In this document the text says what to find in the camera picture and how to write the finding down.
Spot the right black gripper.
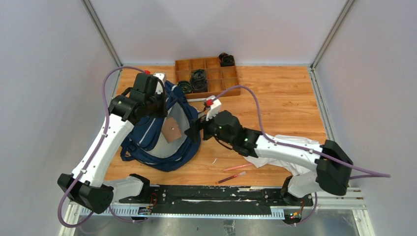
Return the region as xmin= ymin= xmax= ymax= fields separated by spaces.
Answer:
xmin=185 ymin=108 xmax=235 ymax=146

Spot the navy blue backpack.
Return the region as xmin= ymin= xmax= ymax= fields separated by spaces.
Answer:
xmin=120 ymin=81 xmax=201 ymax=172

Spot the pink pen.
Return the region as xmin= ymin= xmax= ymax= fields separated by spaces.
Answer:
xmin=223 ymin=163 xmax=253 ymax=171

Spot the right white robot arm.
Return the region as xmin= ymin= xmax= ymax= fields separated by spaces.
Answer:
xmin=185 ymin=111 xmax=353 ymax=206

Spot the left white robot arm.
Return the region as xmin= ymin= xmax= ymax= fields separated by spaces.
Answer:
xmin=58 ymin=73 xmax=167 ymax=214

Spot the white blue marker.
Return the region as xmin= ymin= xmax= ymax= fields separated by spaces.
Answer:
xmin=187 ymin=98 xmax=206 ymax=103

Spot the black rolled belt left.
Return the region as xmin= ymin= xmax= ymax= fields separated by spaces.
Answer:
xmin=177 ymin=80 xmax=192 ymax=94

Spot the black rolled belt middle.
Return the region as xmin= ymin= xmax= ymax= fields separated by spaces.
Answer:
xmin=190 ymin=69 xmax=208 ymax=93

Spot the wooden compartment tray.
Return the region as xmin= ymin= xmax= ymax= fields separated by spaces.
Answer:
xmin=174 ymin=57 xmax=240 ymax=99

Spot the red clear-capped pen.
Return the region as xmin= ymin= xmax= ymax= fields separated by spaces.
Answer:
xmin=215 ymin=171 xmax=246 ymax=184

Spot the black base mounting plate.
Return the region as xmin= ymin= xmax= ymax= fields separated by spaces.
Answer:
xmin=121 ymin=185 xmax=313 ymax=215

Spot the white cloth garment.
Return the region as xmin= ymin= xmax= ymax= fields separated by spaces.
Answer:
xmin=244 ymin=135 xmax=323 ymax=176

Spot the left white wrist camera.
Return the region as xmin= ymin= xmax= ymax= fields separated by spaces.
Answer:
xmin=153 ymin=72 xmax=166 ymax=94

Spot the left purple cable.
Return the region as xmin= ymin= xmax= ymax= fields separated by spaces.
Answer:
xmin=57 ymin=66 xmax=151 ymax=228

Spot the purple cable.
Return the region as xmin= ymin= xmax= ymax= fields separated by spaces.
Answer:
xmin=204 ymin=85 xmax=391 ymax=226
xmin=57 ymin=66 xmax=151 ymax=228

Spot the aluminium frame rail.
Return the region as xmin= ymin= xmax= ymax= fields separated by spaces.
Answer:
xmin=59 ymin=185 xmax=375 ymax=236

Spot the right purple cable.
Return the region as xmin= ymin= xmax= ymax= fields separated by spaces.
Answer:
xmin=204 ymin=85 xmax=391 ymax=226

